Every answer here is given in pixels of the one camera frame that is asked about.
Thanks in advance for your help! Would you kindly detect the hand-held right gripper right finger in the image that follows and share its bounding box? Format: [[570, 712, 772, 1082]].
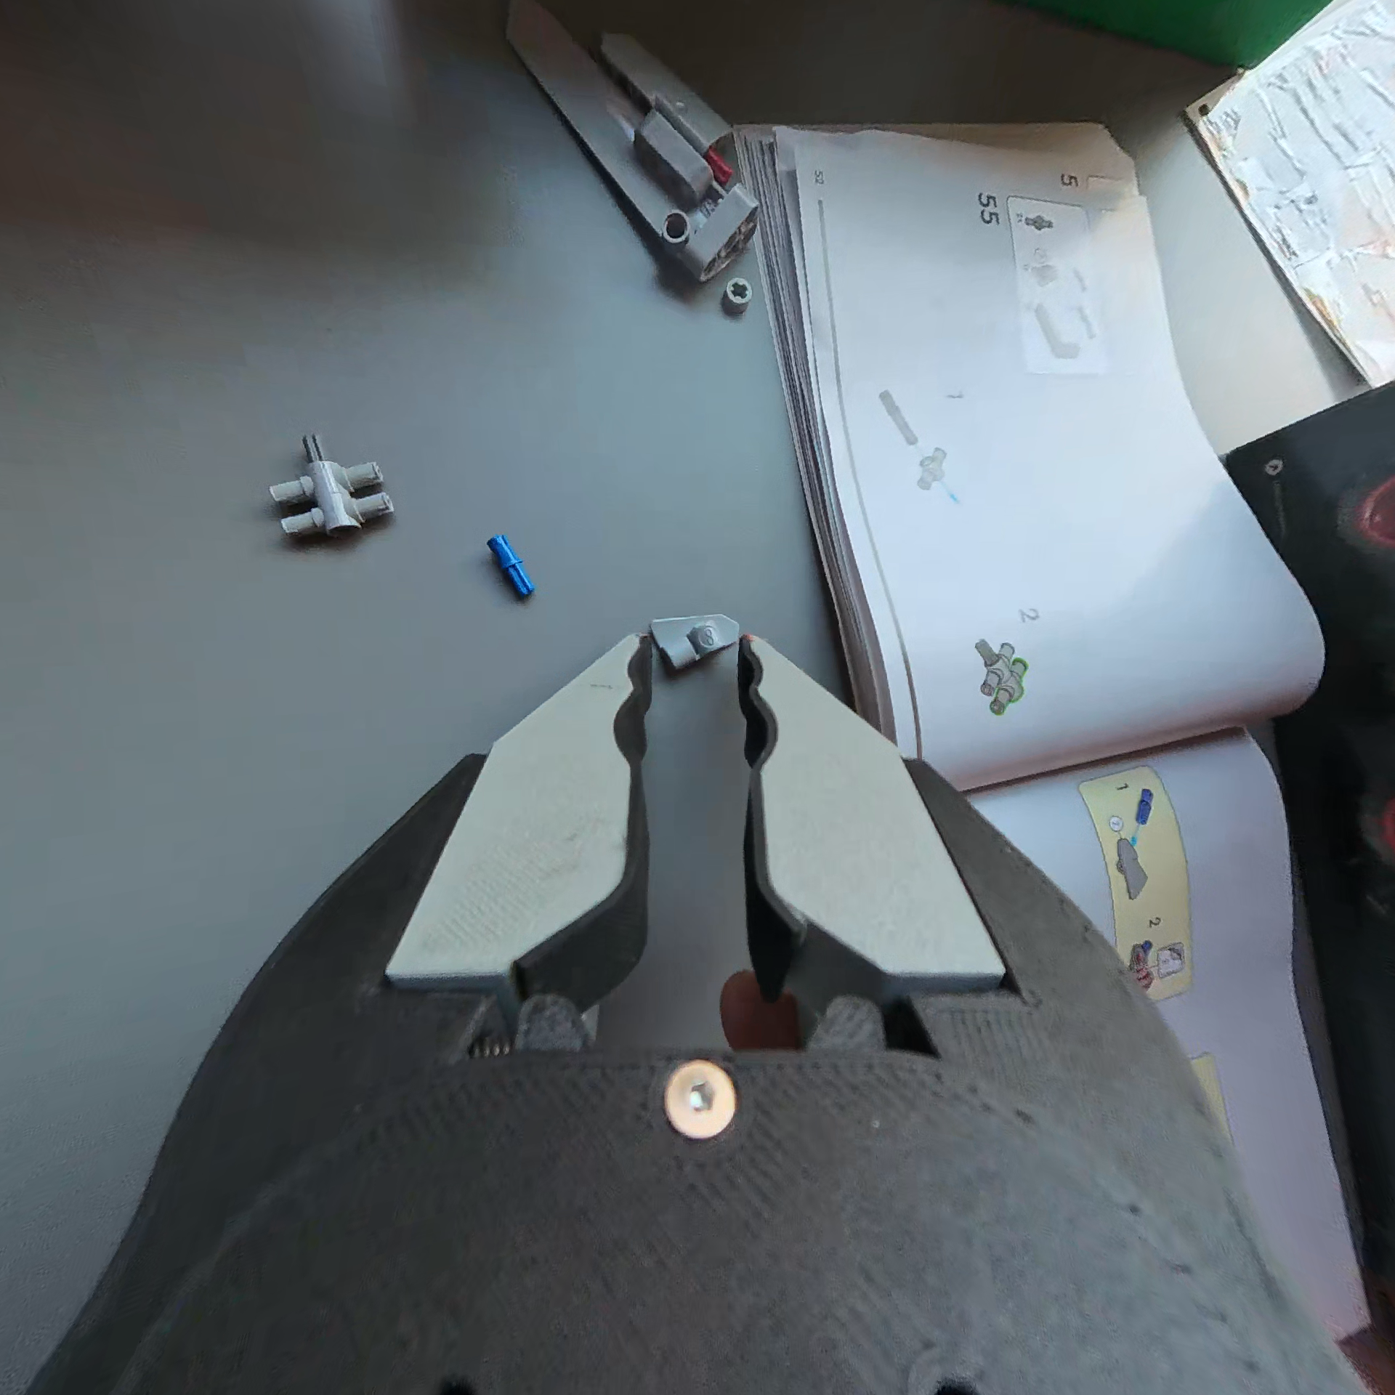
[[737, 634, 1010, 1011]]

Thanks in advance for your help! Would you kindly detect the green board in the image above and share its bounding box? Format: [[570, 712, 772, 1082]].
[[1002, 0, 1336, 71]]

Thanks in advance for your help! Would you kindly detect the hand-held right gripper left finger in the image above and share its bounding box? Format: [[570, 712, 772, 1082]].
[[383, 630, 655, 1015]]

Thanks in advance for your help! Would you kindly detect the open instruction booklet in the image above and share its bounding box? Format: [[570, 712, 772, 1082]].
[[735, 121, 1368, 1352]]

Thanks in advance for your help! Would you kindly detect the grey lego connector with pins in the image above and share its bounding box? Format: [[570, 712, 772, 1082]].
[[269, 434, 390, 542]]

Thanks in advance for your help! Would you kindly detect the black lego set box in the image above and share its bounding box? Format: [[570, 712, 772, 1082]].
[[1223, 380, 1395, 1395]]

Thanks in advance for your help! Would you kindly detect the white sticker sheet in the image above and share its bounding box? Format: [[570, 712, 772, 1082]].
[[1185, 0, 1395, 384]]

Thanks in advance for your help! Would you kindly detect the small grey lego wedge piece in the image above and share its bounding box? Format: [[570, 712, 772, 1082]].
[[650, 613, 745, 676]]

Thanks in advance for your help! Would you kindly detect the grey lego panel assembly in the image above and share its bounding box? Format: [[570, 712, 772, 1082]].
[[505, 0, 764, 289]]

